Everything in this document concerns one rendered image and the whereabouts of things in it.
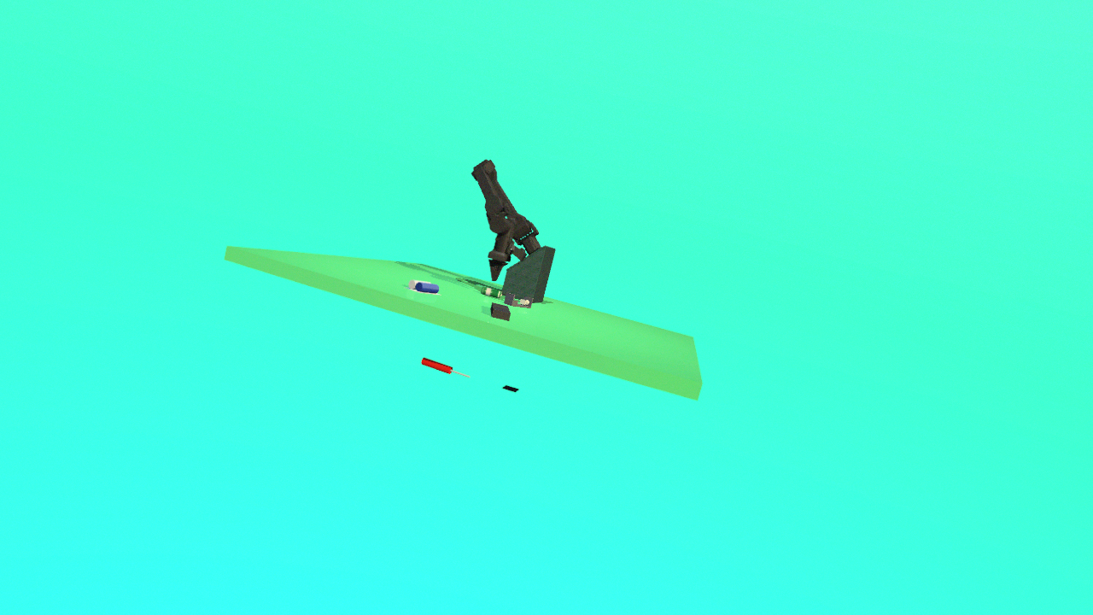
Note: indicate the dark grey battery holder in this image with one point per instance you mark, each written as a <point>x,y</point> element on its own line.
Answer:
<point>525,303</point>

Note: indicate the red-handled screwdriver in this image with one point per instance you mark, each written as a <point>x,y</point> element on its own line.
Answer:
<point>440,366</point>

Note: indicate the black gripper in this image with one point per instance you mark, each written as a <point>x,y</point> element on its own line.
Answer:
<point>498,255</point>

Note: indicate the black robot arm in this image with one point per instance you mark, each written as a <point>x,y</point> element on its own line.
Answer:
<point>498,206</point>

